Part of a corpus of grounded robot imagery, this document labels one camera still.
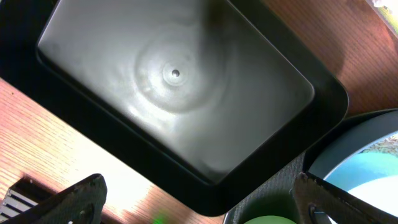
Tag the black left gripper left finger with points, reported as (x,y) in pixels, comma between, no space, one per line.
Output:
(82,202)

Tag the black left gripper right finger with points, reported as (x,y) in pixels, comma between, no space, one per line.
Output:
(312,194)

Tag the teal green bowl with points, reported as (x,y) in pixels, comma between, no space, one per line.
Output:
(270,219)

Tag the light blue small bowl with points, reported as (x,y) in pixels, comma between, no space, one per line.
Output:
(370,177)

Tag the clear plastic waste bin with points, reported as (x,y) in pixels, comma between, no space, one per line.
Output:
(387,11)

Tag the round black serving tray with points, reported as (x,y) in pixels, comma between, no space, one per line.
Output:
(274,197)

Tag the dark blue plate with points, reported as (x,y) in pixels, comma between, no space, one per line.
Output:
(349,138)

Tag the spilled rice grains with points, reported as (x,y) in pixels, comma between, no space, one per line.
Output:
(385,146)

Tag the black rectangular tray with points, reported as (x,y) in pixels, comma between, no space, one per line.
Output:
(206,99)

